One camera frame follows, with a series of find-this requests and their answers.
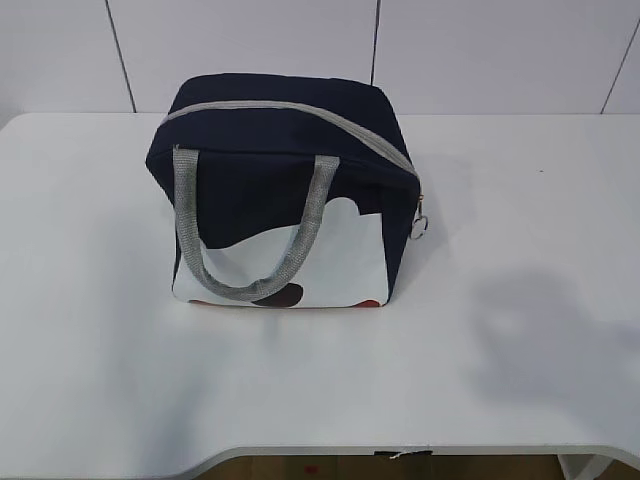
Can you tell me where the black tape on table edge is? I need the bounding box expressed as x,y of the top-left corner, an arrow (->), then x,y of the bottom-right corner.
373,450 -> 433,460

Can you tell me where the navy blue lunch bag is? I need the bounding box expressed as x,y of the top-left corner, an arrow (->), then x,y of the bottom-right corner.
146,73 -> 428,308

